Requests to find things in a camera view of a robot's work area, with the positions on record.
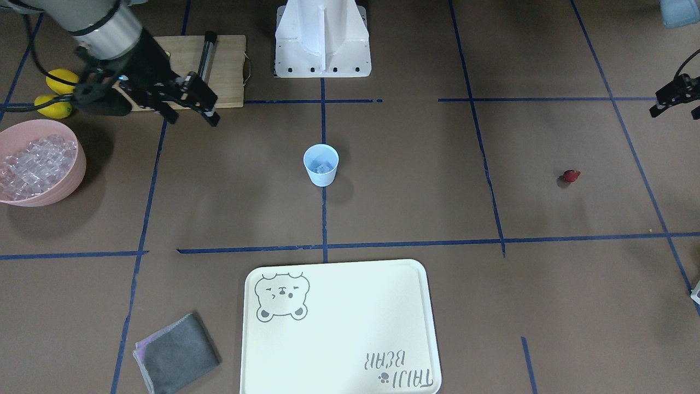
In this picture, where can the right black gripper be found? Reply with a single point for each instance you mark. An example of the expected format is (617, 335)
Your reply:
(150, 59)

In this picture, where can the clear ice cubes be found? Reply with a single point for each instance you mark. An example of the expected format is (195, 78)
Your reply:
(321, 167)

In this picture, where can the red strawberry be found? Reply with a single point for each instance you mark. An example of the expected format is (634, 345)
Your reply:
(571, 176)

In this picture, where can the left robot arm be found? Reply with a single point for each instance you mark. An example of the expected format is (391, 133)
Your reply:
(679, 13)

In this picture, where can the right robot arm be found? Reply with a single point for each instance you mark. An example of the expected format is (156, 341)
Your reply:
(104, 30)

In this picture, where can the pink bowl of ice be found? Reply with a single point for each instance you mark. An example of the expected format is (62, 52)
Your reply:
(42, 163)

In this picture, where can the light blue cup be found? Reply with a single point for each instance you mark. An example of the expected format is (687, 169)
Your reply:
(321, 152)

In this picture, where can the wooden cutting board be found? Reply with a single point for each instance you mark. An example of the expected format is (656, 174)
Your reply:
(225, 71)

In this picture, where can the steel rod black tip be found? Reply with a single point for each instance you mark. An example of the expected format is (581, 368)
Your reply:
(209, 41)

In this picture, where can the yellow lemon near edge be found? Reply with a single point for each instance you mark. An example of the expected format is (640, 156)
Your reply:
(61, 81)

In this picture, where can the yellow lemon near bowl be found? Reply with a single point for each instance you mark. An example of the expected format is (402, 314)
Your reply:
(58, 110)

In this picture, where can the grey folded cloth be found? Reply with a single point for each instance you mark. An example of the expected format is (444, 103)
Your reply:
(176, 356)

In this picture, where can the cream bear tray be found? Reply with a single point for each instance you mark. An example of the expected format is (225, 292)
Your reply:
(350, 327)

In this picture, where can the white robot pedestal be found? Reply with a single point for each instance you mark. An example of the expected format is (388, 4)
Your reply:
(322, 39)

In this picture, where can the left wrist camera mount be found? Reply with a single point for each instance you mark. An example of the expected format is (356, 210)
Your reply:
(683, 89)

